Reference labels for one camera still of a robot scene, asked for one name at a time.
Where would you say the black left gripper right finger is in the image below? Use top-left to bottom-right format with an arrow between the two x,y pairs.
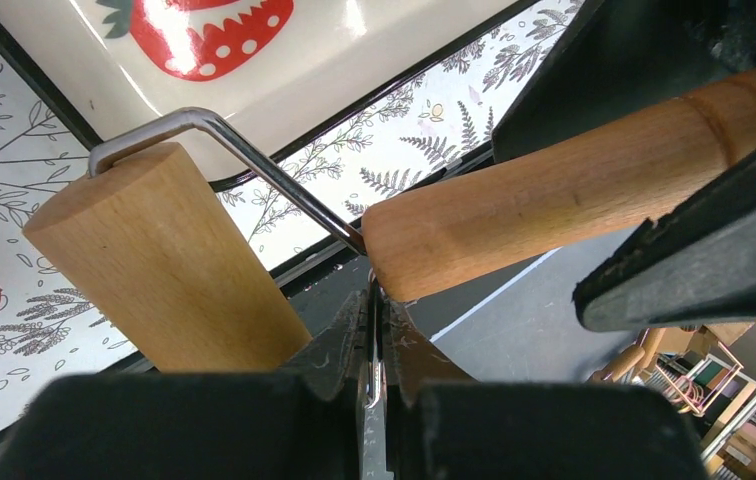
573,150 -> 756,332

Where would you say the strawberry pattern rectangular tray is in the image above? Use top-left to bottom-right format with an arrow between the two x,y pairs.
0,1 -> 540,159

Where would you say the wooden dough roller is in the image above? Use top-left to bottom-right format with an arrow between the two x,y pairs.
23,68 -> 756,371

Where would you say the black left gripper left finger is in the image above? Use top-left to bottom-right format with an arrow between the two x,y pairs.
492,1 -> 756,163

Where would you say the floral table mat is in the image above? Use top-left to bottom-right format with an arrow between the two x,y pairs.
0,1 -> 580,432

